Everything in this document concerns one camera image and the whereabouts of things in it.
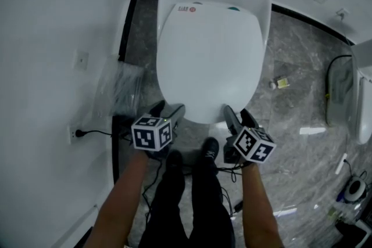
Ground left hand-held gripper black cable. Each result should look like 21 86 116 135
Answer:
141 153 163 223

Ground person's left leg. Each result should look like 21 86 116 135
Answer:
138 167 189 248

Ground white round device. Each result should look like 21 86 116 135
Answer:
345 176 367 203

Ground dark equipment case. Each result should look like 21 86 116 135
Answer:
334 219 369 246

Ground person's black shoe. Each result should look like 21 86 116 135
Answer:
199 137 221 168
164 150 184 171

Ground hand-held gripper black cable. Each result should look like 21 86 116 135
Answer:
141 153 163 223
214 164 248 223

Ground person's leg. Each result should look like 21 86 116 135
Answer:
138 167 189 248
185 164 237 248

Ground person's right black shoe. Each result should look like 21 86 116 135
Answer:
199 137 221 168

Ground black looped cable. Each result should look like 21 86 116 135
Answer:
324 54 354 127

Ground person's right forearm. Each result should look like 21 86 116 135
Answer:
239 164 287 248

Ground person's right leg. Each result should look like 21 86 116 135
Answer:
185 164 237 248

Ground white wall outlet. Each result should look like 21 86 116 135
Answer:
67 125 81 146
335 8 350 21

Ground white power strip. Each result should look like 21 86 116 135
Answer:
335 153 349 175

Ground person's left forearm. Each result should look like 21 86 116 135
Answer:
90 150 152 248

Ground person's left black shoe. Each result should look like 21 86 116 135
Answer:
164 150 184 171

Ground right hand-held gripper black cable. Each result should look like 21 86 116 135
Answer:
214 164 248 223

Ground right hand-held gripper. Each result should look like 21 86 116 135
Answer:
222 105 277 168

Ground black power adapter cable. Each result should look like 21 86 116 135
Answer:
74 117 136 143

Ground clear plastic bag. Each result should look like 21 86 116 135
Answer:
94 54 145 118

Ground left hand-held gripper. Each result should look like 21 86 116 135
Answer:
130 100 187 160

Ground white tank toilet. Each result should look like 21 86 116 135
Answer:
324 39 372 145

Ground white toilet lid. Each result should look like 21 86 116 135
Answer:
156 3 264 125

